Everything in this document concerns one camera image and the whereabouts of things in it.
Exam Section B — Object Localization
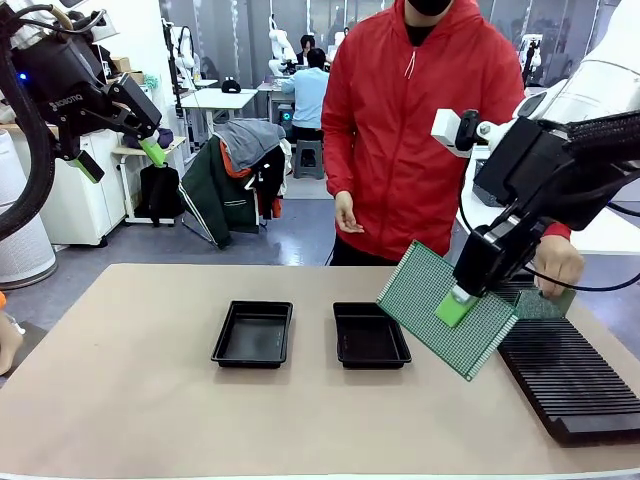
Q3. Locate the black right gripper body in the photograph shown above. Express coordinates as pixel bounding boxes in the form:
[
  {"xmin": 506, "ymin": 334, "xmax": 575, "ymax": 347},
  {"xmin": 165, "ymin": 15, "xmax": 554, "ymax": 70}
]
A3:
[{"xmin": 472, "ymin": 117, "xmax": 584, "ymax": 231}]

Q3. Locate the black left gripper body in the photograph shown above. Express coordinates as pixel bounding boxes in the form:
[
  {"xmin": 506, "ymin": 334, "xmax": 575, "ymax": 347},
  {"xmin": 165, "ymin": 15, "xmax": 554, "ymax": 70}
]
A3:
[{"xmin": 10, "ymin": 37, "xmax": 111, "ymax": 132}]

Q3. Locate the green perforated circuit board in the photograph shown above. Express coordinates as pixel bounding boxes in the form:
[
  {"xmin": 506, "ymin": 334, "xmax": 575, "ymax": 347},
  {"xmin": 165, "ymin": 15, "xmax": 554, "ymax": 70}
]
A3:
[
  {"xmin": 375, "ymin": 239, "xmax": 520, "ymax": 382},
  {"xmin": 514, "ymin": 287, "xmax": 576, "ymax": 321}
]

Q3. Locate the black plastic ESD tray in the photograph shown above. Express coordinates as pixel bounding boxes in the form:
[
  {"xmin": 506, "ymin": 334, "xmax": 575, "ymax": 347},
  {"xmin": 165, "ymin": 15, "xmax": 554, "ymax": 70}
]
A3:
[
  {"xmin": 332, "ymin": 301, "xmax": 413, "ymax": 370},
  {"xmin": 210, "ymin": 300, "xmax": 295, "ymax": 370}
]

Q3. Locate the person's left hand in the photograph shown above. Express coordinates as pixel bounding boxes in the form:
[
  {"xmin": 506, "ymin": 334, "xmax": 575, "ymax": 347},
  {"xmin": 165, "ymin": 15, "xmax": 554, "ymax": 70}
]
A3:
[{"xmin": 533, "ymin": 237, "xmax": 585, "ymax": 300}]

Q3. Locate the person's right hand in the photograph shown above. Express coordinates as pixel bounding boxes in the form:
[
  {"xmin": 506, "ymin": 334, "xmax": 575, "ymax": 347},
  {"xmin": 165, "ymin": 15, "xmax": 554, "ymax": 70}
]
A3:
[{"xmin": 333, "ymin": 191, "xmax": 366, "ymax": 234}]

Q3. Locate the purple bag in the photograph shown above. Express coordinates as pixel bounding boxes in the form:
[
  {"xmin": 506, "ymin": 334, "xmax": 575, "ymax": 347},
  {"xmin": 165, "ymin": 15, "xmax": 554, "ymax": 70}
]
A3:
[{"xmin": 122, "ymin": 127, "xmax": 175, "ymax": 151}]

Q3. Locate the white cabinet desk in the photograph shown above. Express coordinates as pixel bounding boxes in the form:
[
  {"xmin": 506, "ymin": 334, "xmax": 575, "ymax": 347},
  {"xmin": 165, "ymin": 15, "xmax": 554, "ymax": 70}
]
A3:
[{"xmin": 0, "ymin": 119, "xmax": 154, "ymax": 246}]

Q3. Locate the small white side table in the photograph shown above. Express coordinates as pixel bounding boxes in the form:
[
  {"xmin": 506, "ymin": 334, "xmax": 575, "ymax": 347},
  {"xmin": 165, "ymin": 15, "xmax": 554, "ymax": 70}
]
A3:
[{"xmin": 110, "ymin": 135, "xmax": 189, "ymax": 225}]

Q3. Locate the white work table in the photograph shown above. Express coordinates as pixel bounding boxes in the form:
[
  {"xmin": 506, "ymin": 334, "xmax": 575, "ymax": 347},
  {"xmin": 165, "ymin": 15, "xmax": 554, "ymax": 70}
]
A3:
[{"xmin": 178, "ymin": 88, "xmax": 259, "ymax": 151}]

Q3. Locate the black backpack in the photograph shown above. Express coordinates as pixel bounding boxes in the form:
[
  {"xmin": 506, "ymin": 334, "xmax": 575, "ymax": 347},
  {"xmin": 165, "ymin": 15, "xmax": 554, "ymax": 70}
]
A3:
[{"xmin": 139, "ymin": 162, "xmax": 185, "ymax": 227}]

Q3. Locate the white air purifier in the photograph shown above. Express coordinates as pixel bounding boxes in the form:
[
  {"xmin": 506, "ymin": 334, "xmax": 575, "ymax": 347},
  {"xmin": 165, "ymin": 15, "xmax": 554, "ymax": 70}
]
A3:
[{"xmin": 0, "ymin": 128, "xmax": 57, "ymax": 290}]

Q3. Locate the grey hooded jacket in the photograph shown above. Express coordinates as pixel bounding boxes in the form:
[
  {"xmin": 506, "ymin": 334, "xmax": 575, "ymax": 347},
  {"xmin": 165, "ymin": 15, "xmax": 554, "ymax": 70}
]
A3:
[{"xmin": 214, "ymin": 118, "xmax": 287, "ymax": 174}]

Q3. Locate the dark green jacket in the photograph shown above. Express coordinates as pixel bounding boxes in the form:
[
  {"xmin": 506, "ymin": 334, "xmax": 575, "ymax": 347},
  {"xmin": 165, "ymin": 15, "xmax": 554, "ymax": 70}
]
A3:
[{"xmin": 179, "ymin": 134, "xmax": 262, "ymax": 250}]

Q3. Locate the person in red jacket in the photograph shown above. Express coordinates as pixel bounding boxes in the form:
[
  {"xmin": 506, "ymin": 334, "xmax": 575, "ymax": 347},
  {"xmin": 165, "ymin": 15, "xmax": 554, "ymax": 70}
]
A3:
[{"xmin": 321, "ymin": 0, "xmax": 574, "ymax": 266}]

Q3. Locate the grey workbench desk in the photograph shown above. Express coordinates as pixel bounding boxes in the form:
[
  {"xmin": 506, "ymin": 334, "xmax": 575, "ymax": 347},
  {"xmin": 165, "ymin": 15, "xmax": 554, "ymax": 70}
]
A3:
[{"xmin": 257, "ymin": 82, "xmax": 301, "ymax": 126}]

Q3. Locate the black slotted board rack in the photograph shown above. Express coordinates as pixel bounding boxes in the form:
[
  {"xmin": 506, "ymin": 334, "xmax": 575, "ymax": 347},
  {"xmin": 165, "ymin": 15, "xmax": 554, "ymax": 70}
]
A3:
[{"xmin": 497, "ymin": 279, "xmax": 640, "ymax": 446}]

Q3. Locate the black computer tower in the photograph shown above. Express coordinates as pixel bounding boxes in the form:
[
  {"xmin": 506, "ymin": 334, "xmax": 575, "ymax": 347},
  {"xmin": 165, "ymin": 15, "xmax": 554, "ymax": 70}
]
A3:
[{"xmin": 277, "ymin": 103, "xmax": 296, "ymax": 136}]

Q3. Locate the black jacket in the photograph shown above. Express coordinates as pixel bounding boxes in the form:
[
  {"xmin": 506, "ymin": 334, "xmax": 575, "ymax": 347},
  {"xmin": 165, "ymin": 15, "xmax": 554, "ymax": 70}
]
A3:
[{"xmin": 247, "ymin": 144, "xmax": 287, "ymax": 221}]

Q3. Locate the seated person blue shirt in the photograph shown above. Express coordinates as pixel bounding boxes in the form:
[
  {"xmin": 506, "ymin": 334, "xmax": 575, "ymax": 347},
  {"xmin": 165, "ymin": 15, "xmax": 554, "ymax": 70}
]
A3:
[{"xmin": 281, "ymin": 48, "xmax": 331, "ymax": 144}]

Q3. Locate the grey plastic stool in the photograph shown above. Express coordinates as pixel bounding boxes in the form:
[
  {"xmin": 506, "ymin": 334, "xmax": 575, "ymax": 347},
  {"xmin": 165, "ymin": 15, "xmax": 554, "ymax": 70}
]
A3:
[{"xmin": 292, "ymin": 139, "xmax": 326, "ymax": 180}]

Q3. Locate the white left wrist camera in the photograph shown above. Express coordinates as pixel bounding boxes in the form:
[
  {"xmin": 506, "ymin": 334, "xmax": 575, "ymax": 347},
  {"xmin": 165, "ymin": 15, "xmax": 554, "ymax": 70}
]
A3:
[{"xmin": 87, "ymin": 9, "xmax": 121, "ymax": 44}]

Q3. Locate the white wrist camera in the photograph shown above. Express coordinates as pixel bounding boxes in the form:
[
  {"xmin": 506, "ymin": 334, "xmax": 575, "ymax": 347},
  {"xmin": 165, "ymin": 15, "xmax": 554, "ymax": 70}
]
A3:
[
  {"xmin": 431, "ymin": 108, "xmax": 481, "ymax": 160},
  {"xmin": 87, "ymin": 9, "xmax": 121, "ymax": 44}
]

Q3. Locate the right arm black cable sleeve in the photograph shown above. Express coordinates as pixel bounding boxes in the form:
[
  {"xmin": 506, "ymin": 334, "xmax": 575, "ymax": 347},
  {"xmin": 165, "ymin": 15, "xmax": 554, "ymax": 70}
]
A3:
[{"xmin": 567, "ymin": 110, "xmax": 640, "ymax": 151}]

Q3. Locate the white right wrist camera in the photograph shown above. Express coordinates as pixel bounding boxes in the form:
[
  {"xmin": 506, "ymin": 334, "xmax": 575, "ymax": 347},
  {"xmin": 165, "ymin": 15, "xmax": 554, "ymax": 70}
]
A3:
[{"xmin": 431, "ymin": 108, "xmax": 481, "ymax": 160}]

